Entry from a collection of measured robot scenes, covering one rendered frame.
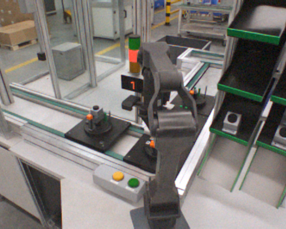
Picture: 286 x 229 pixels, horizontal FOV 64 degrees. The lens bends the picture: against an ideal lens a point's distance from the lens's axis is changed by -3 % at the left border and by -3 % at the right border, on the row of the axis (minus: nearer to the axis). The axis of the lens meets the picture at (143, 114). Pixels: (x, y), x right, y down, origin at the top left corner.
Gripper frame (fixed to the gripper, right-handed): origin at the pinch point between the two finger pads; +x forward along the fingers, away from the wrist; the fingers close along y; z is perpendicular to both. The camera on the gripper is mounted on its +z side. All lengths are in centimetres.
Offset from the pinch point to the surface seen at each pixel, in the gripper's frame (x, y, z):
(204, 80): 34, 10, 112
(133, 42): -14.1, 23.3, 29.2
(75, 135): 28, 45, 10
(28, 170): 56, 75, -3
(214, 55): 30, 15, 164
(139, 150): 28.4, 13.0, 14.8
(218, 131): 4.5, -18.3, 11.6
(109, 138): 28.4, 29.4, 16.0
